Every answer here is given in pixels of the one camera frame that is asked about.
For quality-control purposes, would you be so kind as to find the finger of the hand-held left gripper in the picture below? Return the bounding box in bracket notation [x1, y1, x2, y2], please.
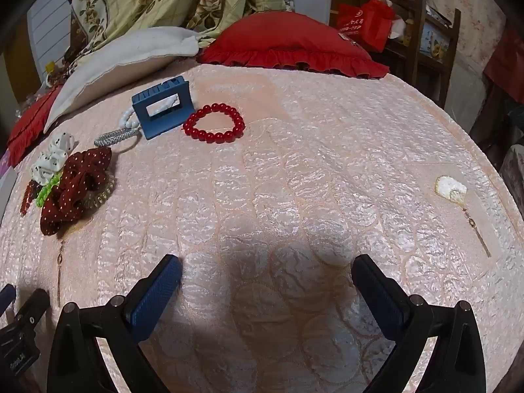
[14, 289, 50, 328]
[0, 284, 17, 316]

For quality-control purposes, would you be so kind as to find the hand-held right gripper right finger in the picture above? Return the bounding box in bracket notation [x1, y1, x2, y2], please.
[351, 254, 488, 393]

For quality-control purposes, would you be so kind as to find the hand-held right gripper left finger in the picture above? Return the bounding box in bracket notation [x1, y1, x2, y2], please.
[47, 254, 183, 393]

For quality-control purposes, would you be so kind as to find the dark bead bracelet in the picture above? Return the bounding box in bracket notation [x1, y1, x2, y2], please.
[20, 180, 42, 215]

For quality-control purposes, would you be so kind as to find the dark red dotted scrunchie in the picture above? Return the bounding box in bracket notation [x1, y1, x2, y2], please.
[40, 147, 113, 236]

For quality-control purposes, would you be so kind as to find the white dotted scrunchie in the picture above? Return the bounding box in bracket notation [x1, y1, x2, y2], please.
[32, 132, 78, 185]

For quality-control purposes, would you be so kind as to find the blue plastic rack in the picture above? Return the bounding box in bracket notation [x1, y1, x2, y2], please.
[132, 78, 195, 140]

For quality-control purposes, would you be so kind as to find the white earring card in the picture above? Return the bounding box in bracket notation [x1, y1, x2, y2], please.
[435, 176, 467, 205]

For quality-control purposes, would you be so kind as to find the purple floral bed sheet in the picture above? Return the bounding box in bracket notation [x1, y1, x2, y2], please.
[0, 151, 19, 183]

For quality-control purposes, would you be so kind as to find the pink quilted bedspread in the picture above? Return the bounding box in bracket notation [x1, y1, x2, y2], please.
[0, 63, 518, 393]

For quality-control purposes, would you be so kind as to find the small red ruffled pillow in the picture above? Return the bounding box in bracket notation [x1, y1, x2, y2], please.
[6, 86, 62, 168]

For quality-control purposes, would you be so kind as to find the white pillow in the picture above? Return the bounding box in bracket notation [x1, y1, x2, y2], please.
[44, 27, 200, 134]

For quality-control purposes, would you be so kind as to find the wooden chair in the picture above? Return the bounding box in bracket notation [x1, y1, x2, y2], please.
[381, 0, 461, 109]

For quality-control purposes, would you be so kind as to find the large red ruffled pillow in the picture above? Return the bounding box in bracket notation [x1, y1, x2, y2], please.
[197, 11, 390, 79]

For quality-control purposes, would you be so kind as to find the white slatted headboard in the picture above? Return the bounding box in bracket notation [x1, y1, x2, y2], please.
[27, 0, 74, 70]

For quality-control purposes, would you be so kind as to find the red shopping bag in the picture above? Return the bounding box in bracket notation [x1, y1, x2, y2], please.
[336, 0, 396, 53]

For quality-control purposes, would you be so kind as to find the pale floral cloth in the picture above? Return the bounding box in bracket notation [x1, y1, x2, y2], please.
[428, 0, 506, 78]

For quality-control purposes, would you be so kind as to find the green bead bracelet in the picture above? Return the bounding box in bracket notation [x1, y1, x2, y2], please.
[36, 174, 62, 207]

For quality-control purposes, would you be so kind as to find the clear spiral hair tie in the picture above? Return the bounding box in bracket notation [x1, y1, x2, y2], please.
[80, 174, 115, 209]

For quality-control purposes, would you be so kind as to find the silver braided hair tie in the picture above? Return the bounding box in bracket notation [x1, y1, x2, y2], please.
[94, 128, 140, 152]

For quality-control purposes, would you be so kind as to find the red bead bracelet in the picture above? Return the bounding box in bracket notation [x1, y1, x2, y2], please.
[182, 103, 245, 145]

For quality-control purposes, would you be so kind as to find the white bead bracelet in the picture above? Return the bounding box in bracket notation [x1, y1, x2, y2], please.
[119, 94, 181, 129]

